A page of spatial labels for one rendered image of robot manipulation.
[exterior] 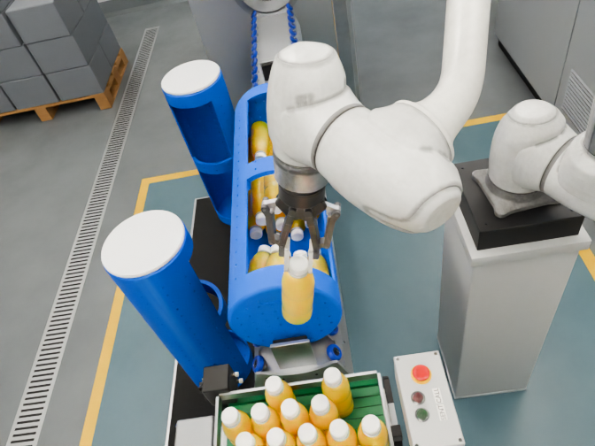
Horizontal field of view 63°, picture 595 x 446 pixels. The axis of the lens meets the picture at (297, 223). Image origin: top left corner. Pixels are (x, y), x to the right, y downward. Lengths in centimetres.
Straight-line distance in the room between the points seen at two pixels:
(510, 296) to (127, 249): 121
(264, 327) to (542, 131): 82
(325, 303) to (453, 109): 68
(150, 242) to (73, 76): 308
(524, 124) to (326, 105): 76
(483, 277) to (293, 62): 107
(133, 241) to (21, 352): 159
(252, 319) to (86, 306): 194
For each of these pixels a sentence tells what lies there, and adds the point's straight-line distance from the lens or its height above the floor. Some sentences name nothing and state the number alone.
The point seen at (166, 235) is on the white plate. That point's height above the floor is 104.
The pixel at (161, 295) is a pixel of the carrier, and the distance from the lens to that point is 163.
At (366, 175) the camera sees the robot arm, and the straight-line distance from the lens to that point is 55.
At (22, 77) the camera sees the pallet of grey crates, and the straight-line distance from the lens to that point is 472.
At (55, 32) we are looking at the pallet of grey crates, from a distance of 440.
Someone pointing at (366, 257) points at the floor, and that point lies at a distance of 269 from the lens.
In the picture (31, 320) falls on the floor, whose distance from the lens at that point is 323.
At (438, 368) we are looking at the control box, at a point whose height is 110.
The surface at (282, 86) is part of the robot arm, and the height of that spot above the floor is 181.
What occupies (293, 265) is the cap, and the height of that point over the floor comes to 141.
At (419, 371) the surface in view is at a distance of 112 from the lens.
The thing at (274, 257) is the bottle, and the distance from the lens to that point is 126.
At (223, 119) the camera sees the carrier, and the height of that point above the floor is 84.
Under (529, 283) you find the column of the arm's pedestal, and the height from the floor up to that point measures 81.
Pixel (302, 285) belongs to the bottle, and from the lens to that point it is 94.
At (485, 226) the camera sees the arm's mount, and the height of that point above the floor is 108.
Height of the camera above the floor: 213
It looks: 47 degrees down
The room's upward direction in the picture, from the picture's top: 15 degrees counter-clockwise
